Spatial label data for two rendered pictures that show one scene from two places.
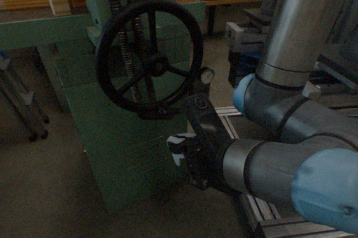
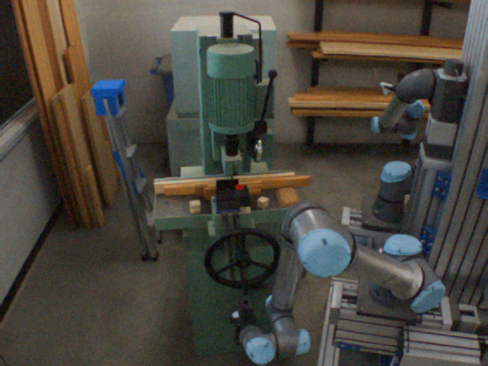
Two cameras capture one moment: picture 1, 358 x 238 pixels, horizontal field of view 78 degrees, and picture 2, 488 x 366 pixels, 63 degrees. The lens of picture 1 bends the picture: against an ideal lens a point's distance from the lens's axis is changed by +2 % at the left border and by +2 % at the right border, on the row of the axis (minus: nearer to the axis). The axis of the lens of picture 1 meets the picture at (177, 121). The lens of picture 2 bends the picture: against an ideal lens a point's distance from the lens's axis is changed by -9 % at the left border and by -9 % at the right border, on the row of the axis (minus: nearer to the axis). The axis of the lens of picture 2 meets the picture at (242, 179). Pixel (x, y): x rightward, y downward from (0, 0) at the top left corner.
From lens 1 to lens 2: 1.12 m
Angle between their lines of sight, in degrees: 19
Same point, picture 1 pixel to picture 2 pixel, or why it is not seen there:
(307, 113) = (280, 323)
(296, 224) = not seen: outside the picture
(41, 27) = (181, 220)
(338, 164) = (255, 342)
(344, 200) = (251, 351)
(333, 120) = (284, 328)
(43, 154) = (151, 278)
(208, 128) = (244, 315)
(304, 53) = (281, 298)
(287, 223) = not seen: outside the picture
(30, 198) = (135, 316)
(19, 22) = (170, 217)
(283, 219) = not seen: outside the picture
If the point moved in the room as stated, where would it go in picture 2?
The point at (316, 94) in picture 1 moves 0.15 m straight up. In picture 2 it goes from (336, 308) to (342, 277)
